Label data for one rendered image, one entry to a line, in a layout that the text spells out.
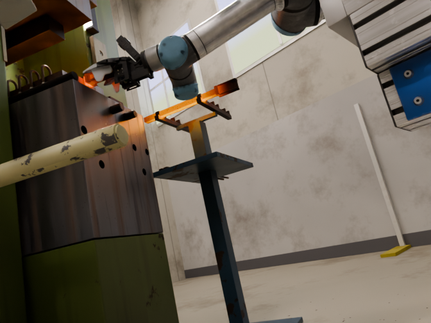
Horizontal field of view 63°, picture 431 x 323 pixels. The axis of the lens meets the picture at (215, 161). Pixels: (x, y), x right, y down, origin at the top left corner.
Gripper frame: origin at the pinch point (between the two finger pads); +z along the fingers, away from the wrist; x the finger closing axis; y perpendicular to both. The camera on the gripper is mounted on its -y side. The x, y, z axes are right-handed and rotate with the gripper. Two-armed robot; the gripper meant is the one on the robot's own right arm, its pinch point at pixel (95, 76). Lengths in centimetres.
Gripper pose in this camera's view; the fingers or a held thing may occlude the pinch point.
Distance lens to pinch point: 124.6
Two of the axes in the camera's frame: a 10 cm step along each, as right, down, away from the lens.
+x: 3.2, 1.5, 9.4
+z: -9.2, 2.7, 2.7
